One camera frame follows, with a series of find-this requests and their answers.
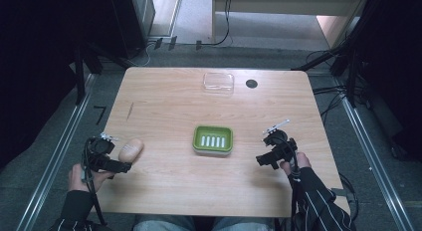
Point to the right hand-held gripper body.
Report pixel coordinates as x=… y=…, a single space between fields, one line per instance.
x=282 y=146

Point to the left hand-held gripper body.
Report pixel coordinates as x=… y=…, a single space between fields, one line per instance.
x=99 y=147

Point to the green soap dish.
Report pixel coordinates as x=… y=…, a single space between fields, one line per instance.
x=212 y=140

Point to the person's right hand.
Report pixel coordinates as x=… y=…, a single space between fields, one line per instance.
x=301 y=162

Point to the person's left hand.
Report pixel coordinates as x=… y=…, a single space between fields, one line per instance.
x=77 y=180

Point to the person's right leg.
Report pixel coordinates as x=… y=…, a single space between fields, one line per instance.
x=244 y=224

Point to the person's leg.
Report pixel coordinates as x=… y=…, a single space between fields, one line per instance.
x=244 y=224
x=164 y=223

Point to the black round table grommet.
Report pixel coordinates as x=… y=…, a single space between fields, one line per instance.
x=251 y=83

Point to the person's left leg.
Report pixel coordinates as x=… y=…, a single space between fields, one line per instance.
x=164 y=223

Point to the black metal stand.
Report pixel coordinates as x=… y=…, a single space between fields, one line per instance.
x=79 y=75
x=341 y=51

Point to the clear plastic container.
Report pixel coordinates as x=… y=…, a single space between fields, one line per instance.
x=218 y=82

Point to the black cabinet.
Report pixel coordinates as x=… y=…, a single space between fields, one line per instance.
x=132 y=22

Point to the white shelf unit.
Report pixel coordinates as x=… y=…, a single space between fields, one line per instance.
x=282 y=3

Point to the metal floor rail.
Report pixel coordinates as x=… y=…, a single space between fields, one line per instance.
x=375 y=158
x=54 y=161

